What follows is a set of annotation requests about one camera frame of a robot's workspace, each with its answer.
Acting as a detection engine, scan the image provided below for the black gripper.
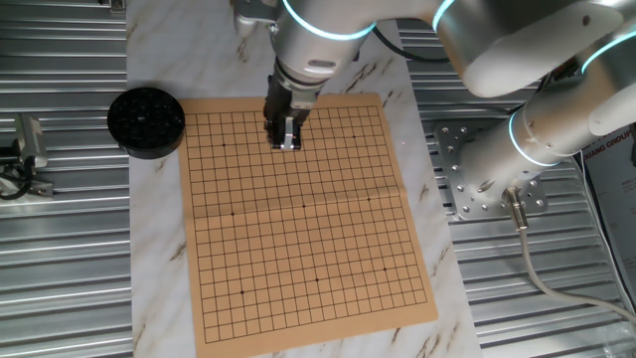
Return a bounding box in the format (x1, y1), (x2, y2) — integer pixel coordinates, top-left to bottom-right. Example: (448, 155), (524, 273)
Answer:
(264, 74), (319, 152)

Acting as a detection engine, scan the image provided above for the tan go board mat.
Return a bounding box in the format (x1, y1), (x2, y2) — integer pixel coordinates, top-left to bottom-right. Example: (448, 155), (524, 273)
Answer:
(177, 91), (440, 358)

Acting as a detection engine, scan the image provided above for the black round stone bowl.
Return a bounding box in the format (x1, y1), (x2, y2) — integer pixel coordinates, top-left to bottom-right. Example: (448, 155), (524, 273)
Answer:
(106, 87), (187, 161)

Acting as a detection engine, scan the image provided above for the white marble pattern mat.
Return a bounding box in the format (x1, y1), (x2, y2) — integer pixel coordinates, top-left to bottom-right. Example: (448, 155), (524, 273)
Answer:
(124, 0), (484, 358)

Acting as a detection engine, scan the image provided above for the white printed poster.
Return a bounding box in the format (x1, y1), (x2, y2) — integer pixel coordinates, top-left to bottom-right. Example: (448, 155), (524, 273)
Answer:
(580, 123), (636, 299)

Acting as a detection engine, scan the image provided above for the thick black cable loop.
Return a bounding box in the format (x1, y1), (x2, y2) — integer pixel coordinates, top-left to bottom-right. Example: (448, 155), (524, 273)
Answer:
(371, 27), (451, 65)

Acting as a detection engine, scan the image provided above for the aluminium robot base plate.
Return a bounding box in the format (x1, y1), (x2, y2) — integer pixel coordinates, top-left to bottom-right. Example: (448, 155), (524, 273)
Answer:
(434, 121), (551, 221)

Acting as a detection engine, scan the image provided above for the silver camera mounting bracket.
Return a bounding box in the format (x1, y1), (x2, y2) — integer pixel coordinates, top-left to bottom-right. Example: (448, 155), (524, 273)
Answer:
(0, 166), (55, 201)

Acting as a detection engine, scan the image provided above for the silver camera on bracket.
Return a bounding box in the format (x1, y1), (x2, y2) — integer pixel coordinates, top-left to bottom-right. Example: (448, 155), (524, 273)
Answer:
(13, 112), (50, 170)

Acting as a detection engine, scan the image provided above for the black camera lead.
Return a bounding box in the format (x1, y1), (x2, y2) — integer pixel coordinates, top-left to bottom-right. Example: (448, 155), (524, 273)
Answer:
(0, 146), (36, 201)

